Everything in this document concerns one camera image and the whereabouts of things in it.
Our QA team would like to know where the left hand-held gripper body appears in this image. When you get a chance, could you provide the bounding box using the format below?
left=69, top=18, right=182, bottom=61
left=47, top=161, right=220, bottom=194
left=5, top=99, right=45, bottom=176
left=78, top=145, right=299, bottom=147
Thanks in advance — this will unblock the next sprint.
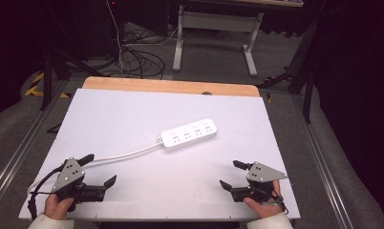
left=51, top=156, right=107, bottom=213

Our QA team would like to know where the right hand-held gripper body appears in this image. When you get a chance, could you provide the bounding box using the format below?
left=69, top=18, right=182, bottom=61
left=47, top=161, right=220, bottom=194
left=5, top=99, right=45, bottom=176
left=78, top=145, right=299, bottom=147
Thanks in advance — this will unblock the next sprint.
left=230, top=161, right=288, bottom=203

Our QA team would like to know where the white power strip cable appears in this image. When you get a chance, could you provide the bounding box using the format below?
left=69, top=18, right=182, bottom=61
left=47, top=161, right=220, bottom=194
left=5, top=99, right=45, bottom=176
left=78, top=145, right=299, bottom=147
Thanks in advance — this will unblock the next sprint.
left=27, top=140, right=164, bottom=196

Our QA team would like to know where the white power strip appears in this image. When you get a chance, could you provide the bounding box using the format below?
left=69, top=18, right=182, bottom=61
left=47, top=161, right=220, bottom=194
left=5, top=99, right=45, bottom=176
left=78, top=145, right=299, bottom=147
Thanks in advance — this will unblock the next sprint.
left=160, top=117, right=219, bottom=153

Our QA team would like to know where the person's left hand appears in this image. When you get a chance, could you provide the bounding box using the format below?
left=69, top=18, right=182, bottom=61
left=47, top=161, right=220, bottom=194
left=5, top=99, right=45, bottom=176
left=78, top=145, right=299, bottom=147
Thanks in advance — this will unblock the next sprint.
left=43, top=194, right=75, bottom=221

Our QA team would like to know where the person's right hand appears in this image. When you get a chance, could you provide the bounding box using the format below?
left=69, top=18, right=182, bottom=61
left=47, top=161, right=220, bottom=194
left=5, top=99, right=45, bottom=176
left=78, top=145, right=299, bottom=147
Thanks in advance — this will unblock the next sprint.
left=243, top=179, right=286, bottom=219

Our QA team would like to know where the white table sheet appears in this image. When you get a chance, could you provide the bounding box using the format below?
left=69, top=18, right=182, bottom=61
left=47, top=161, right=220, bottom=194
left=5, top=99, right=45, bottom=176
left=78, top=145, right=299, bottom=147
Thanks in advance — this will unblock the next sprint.
left=18, top=88, right=301, bottom=221

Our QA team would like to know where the yellow black floor tape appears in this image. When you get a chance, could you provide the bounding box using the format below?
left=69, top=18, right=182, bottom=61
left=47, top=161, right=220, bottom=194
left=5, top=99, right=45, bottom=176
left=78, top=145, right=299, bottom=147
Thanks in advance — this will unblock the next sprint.
left=24, top=72, right=71, bottom=99

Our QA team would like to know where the black tripod stand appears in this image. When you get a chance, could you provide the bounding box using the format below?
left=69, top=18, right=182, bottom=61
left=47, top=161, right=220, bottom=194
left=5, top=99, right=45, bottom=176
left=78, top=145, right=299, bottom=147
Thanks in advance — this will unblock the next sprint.
left=39, top=0, right=110, bottom=112

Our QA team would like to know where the black metal stand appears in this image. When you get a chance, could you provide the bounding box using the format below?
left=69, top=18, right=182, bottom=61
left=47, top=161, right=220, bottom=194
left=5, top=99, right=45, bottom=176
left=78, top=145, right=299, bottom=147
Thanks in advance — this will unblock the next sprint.
left=258, top=17, right=320, bottom=124

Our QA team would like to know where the wooden desk top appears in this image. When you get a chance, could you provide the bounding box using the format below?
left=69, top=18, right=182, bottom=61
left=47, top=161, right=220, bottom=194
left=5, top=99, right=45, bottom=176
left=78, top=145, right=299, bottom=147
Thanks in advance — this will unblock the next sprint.
left=186, top=0, right=305, bottom=9

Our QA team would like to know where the black wrist strap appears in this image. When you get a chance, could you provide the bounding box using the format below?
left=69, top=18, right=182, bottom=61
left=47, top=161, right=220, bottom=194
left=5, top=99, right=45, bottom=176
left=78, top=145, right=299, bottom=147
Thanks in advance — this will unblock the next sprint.
left=269, top=190, right=289, bottom=215

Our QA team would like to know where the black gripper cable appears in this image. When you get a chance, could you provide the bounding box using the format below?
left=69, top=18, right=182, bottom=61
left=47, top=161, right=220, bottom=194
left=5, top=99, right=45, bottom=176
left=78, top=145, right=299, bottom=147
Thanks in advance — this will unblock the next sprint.
left=27, top=165, right=68, bottom=221

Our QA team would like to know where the aluminium floor rail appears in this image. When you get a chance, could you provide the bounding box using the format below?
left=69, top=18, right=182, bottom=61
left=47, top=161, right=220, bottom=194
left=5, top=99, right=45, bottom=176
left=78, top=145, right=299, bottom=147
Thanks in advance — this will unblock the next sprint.
left=290, top=94, right=356, bottom=229
left=0, top=79, right=70, bottom=209

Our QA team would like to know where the black floor cable bundle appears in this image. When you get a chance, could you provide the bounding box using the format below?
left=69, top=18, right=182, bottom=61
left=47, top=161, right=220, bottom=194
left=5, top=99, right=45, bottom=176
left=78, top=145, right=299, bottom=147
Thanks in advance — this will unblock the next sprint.
left=118, top=30, right=166, bottom=80

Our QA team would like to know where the thin white cable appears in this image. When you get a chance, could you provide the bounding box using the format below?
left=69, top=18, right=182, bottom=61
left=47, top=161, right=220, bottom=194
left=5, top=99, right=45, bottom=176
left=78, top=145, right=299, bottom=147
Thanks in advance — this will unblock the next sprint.
left=105, top=0, right=126, bottom=78

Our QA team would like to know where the white metal desk frame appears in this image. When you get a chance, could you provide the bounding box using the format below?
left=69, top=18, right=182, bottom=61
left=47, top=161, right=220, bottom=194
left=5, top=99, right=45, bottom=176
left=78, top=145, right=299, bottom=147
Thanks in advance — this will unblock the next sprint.
left=172, top=4, right=265, bottom=77

